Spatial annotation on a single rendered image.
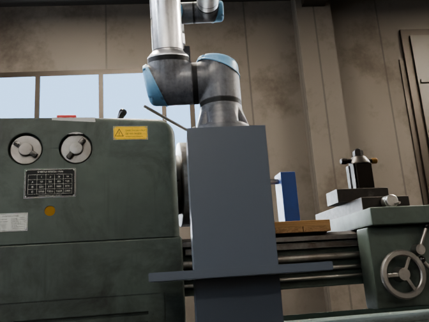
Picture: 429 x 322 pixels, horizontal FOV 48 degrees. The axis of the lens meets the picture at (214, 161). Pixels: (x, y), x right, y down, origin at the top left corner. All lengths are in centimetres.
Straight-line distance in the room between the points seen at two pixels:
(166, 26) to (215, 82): 20
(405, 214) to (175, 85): 88
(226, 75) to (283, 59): 298
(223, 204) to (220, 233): 7
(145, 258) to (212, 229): 39
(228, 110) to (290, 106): 287
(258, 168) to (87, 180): 59
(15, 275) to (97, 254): 24
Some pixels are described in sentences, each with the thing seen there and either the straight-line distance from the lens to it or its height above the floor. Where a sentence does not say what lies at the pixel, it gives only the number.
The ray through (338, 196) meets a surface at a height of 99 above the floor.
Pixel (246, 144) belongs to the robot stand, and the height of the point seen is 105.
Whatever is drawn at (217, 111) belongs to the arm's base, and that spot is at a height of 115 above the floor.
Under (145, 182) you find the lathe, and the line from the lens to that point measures 153.
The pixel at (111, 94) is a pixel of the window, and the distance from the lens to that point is 408.
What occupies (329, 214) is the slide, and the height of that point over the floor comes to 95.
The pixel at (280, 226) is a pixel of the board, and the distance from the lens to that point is 167.
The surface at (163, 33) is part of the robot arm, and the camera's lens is 135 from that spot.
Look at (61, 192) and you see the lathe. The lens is 154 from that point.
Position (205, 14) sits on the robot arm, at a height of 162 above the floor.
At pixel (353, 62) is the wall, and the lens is 444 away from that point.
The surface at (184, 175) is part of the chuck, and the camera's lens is 165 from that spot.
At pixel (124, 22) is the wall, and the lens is 438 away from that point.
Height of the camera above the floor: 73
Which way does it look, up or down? 14 degrees up
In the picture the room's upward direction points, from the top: 4 degrees counter-clockwise
